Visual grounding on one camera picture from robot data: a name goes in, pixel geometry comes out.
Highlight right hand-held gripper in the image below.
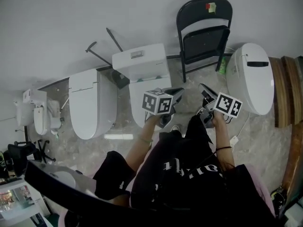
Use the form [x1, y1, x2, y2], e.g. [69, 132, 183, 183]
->
[198, 83, 243, 129]

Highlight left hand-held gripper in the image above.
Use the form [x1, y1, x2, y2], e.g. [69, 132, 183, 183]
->
[142, 87, 185, 129]

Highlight black folding chair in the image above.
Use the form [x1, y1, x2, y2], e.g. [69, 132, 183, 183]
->
[176, 0, 234, 83]

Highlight person's left forearm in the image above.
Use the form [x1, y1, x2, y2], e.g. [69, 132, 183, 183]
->
[124, 114, 164, 172]

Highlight person's right forearm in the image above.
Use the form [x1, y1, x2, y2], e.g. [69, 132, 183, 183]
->
[212, 113, 235, 170]

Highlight black office chair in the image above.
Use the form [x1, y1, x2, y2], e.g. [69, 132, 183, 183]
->
[7, 140, 57, 177]

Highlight green bottle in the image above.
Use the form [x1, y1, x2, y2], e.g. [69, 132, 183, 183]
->
[218, 57, 227, 74]

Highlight person's black trousers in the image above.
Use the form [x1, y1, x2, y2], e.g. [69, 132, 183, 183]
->
[160, 114, 215, 148]

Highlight white oval toilet black strip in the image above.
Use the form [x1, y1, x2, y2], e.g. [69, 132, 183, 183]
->
[226, 43, 275, 116]

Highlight white toilet with square tank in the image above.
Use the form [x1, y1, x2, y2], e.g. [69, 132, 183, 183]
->
[112, 43, 172, 129]

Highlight wooden stair steps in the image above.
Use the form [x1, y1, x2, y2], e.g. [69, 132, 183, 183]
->
[268, 55, 303, 129]

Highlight plain black rod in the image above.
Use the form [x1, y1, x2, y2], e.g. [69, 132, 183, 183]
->
[106, 27, 124, 52]

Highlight red and white sticker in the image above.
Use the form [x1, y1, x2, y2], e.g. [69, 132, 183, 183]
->
[205, 2, 217, 14]

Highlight person's black printed shirt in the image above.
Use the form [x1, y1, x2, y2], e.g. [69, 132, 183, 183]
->
[58, 130, 276, 227]

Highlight white tankless smart toilet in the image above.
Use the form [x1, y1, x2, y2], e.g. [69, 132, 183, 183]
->
[68, 69, 118, 140]

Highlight wooden platform edge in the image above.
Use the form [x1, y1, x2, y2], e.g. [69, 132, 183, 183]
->
[283, 121, 303, 198]

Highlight white plastic bag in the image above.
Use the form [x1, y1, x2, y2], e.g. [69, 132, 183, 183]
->
[47, 97, 62, 130]

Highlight dark blue board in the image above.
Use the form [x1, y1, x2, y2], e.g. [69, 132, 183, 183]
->
[24, 160, 190, 218]

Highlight white toilet tank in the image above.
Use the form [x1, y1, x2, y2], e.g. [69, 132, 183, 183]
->
[15, 99, 35, 127]

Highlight white cabinet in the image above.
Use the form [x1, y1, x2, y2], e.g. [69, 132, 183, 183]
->
[0, 179, 52, 227]

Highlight white power strip cord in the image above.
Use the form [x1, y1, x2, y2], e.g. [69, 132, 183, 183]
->
[234, 111, 251, 139]

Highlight black square base plate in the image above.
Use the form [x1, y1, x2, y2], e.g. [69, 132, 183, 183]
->
[110, 70, 130, 90]

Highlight black rod with crossbar handle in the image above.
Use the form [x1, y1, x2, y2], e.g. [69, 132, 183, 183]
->
[85, 41, 112, 66]

